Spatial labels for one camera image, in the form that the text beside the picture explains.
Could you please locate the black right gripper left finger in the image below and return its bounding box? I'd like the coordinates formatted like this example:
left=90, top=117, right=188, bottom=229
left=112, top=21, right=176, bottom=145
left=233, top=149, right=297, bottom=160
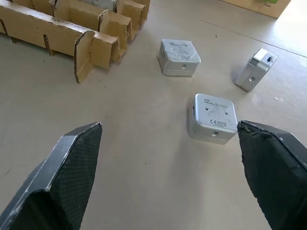
left=0, top=122, right=103, bottom=230

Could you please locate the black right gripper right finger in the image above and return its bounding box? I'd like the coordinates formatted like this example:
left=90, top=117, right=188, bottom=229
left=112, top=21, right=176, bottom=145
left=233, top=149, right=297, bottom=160
left=236, top=120, right=307, bottom=230

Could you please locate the cardboard divider box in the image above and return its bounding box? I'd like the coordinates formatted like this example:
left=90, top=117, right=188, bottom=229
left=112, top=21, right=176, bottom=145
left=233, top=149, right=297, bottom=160
left=0, top=0, right=151, bottom=84

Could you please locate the clean silver RealSense camera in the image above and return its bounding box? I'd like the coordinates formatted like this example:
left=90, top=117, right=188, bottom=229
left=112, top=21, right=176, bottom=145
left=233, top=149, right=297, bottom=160
left=187, top=93, right=238, bottom=146

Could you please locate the silver RealSense camera on edge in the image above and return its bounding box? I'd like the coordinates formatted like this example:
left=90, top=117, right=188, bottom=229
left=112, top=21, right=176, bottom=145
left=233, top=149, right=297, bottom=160
left=235, top=48, right=278, bottom=92

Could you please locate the scuffed silver RealSense camera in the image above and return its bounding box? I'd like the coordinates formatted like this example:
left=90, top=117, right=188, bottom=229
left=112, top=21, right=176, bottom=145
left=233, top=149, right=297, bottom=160
left=157, top=38, right=201, bottom=77

